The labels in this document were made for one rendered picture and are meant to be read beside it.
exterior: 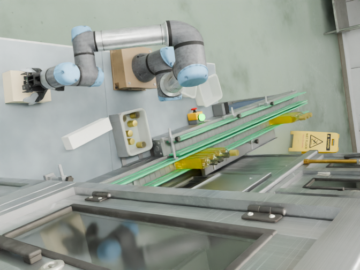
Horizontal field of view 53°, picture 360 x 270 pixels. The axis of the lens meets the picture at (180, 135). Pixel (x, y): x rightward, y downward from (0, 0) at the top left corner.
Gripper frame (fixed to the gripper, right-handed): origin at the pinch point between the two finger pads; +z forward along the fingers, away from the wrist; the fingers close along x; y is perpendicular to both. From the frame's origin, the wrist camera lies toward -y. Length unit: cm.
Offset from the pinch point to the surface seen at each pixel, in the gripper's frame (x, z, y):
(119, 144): 28, 2, -45
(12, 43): -18.8, 5.3, 2.7
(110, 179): 43, -7, -31
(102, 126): 18.3, -0.4, -33.9
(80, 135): 21.5, -0.5, -21.4
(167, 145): 31, -7, -70
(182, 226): 38, -105, 28
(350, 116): 31, 83, -669
